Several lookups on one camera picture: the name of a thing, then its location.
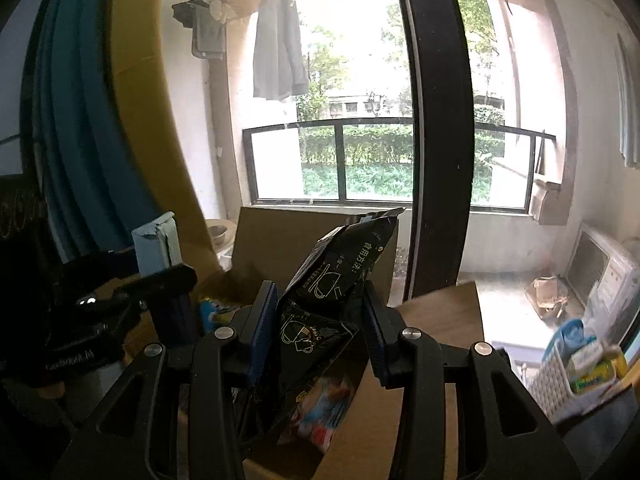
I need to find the dark hanging garment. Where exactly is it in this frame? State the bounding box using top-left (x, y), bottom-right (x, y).
top-left (171, 1), bottom-right (229, 61)

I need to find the white towel mat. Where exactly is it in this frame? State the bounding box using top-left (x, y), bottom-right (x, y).
top-left (0, 360), bottom-right (126, 428)

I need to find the white microwave oven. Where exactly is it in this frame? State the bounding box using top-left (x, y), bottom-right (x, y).
top-left (564, 221), bottom-right (640, 342)

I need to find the cardboard scrap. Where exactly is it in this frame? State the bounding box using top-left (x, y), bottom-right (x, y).
top-left (529, 176), bottom-right (574, 227)
top-left (524, 274), bottom-right (572, 322)

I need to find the black window frame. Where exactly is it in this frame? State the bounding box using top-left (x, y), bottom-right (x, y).
top-left (389, 0), bottom-right (477, 307)

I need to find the green yellow packet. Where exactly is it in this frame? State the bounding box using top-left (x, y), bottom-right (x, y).
top-left (566, 341), bottom-right (629, 397)

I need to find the light blue box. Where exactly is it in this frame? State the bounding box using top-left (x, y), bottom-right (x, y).
top-left (131, 212), bottom-right (182, 277)

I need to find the yellow curtain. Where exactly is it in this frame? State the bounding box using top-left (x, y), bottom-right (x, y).
top-left (106, 0), bottom-right (222, 273)

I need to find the grey hanging shirt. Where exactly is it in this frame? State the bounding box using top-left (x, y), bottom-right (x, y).
top-left (251, 0), bottom-right (311, 103)

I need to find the black balcony railing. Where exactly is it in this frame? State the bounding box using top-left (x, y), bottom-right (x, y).
top-left (242, 117), bottom-right (557, 212)

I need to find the pale blue curtain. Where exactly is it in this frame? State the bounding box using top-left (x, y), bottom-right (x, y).
top-left (615, 34), bottom-right (640, 171)

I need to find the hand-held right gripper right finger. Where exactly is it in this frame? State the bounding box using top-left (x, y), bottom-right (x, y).
top-left (361, 280), bottom-right (583, 480)

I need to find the red white snack packet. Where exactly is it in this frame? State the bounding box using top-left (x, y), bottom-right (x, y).
top-left (294, 374), bottom-right (357, 454)

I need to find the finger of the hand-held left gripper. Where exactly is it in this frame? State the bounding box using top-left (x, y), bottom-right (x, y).
top-left (74, 249), bottom-right (139, 282)
top-left (112, 264), bottom-right (199, 349)

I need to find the white plastic basket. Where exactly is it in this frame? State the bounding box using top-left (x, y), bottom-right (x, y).
top-left (526, 340), bottom-right (629, 424)

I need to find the blue yellow snack packet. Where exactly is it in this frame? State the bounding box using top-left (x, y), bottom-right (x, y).
top-left (198, 295), bottom-right (242, 337)

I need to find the black snack packet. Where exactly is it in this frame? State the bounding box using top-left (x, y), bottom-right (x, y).
top-left (234, 207), bottom-right (407, 442)

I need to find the brown cardboard box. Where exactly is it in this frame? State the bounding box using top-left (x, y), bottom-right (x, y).
top-left (95, 205), bottom-right (494, 480)

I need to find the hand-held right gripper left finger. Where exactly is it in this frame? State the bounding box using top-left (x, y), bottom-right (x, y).
top-left (50, 280), bottom-right (281, 480)

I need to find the teal curtain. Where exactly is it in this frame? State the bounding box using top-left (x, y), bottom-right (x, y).
top-left (29, 0), bottom-right (167, 263)

